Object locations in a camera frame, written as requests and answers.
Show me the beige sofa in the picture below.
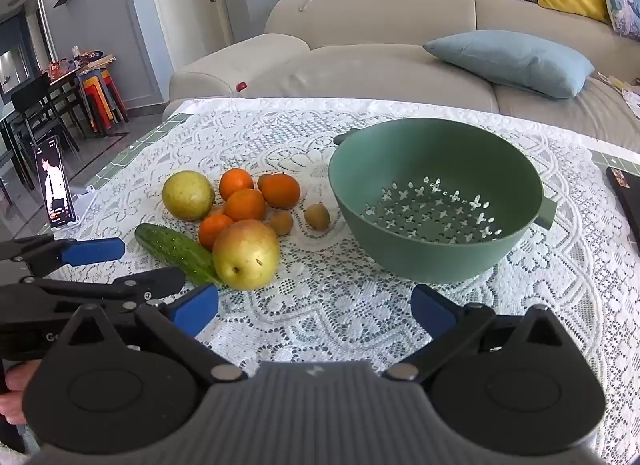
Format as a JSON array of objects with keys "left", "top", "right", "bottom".
[{"left": 162, "top": 0, "right": 640, "bottom": 152}]

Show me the cluttered dining table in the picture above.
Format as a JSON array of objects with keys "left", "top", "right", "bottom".
[{"left": 45, "top": 47, "right": 118, "bottom": 126}]

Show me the black dining chair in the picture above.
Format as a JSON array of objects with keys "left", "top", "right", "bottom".
[{"left": 7, "top": 76, "right": 82, "bottom": 168}]

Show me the person's left hand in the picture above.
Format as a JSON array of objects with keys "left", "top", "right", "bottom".
[{"left": 0, "top": 361, "right": 42, "bottom": 426}]

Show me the white lace tablecloth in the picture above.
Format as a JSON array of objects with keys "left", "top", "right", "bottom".
[{"left": 47, "top": 97, "right": 640, "bottom": 465}]

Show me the green cucumber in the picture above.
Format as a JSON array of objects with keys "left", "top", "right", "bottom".
[{"left": 134, "top": 223, "right": 223, "bottom": 287}]

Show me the white phone stand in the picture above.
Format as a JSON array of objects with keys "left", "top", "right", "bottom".
[{"left": 52, "top": 185, "right": 98, "bottom": 232}]

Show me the smartphone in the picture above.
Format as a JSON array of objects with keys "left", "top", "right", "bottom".
[{"left": 35, "top": 135, "right": 77, "bottom": 230}]

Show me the green plastic colander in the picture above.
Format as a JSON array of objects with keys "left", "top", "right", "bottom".
[{"left": 328, "top": 117, "right": 558, "bottom": 285}]

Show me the stack of colourful stools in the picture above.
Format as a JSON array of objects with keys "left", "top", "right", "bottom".
[{"left": 75, "top": 70, "right": 130, "bottom": 136}]

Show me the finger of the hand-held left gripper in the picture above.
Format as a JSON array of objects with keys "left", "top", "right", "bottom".
[
  {"left": 0, "top": 236, "right": 126, "bottom": 279},
  {"left": 0, "top": 266, "right": 187, "bottom": 315}
]

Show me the green pear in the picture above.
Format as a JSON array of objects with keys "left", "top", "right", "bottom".
[{"left": 161, "top": 171, "right": 216, "bottom": 222}]

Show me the light blue pillow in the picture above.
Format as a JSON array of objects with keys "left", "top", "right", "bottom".
[{"left": 422, "top": 30, "right": 596, "bottom": 99}]

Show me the printed paper sheet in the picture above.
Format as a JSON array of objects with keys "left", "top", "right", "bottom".
[{"left": 595, "top": 72, "right": 640, "bottom": 119}]

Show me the blue patterned pillow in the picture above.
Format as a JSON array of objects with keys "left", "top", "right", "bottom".
[{"left": 596, "top": 0, "right": 640, "bottom": 40}]

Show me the black notebook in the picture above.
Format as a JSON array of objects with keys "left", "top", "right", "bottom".
[{"left": 606, "top": 165, "right": 640, "bottom": 253}]

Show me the yellow-red apple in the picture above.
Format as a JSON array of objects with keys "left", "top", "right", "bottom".
[{"left": 212, "top": 220, "right": 281, "bottom": 291}]

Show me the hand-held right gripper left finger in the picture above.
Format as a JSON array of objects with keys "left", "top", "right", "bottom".
[{"left": 65, "top": 283, "right": 249, "bottom": 384}]

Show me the orange tangerine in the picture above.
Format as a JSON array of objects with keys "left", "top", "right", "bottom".
[
  {"left": 224, "top": 188, "right": 267, "bottom": 222},
  {"left": 219, "top": 168, "right": 255, "bottom": 200},
  {"left": 260, "top": 173, "right": 302, "bottom": 210},
  {"left": 198, "top": 215, "right": 235, "bottom": 252}
]

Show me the white door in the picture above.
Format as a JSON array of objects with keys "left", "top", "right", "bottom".
[{"left": 142, "top": 0, "right": 234, "bottom": 70}]

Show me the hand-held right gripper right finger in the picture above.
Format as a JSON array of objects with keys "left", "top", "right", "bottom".
[{"left": 382, "top": 283, "right": 568, "bottom": 386}]

